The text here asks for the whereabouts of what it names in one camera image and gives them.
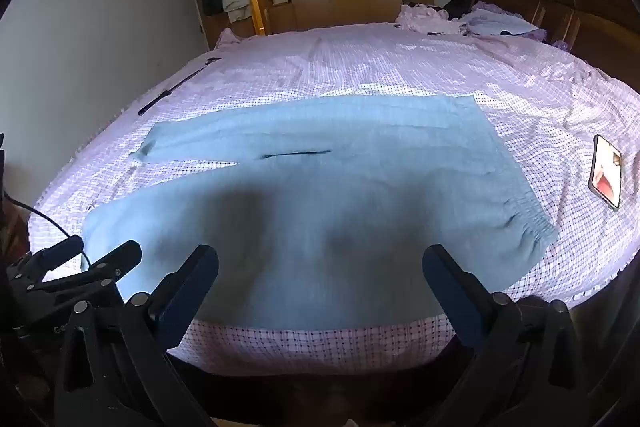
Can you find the black cloth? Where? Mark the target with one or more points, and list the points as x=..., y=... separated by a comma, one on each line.
x=457, y=4

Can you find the smartphone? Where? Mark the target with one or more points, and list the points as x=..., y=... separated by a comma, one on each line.
x=606, y=172

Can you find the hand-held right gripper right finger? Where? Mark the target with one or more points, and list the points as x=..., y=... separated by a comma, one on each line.
x=450, y=297

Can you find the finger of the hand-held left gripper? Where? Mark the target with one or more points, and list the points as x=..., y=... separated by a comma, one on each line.
x=65, y=247
x=117, y=257

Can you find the pink crumpled clothes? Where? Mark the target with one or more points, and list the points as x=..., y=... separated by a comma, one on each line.
x=425, y=19

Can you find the bed with pink checked sheet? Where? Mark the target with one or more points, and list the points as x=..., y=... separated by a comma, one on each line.
x=400, y=67

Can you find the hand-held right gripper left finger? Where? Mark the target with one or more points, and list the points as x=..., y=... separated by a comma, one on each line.
x=190, y=297

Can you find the light blue pants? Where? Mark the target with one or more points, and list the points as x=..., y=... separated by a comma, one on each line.
x=320, y=187

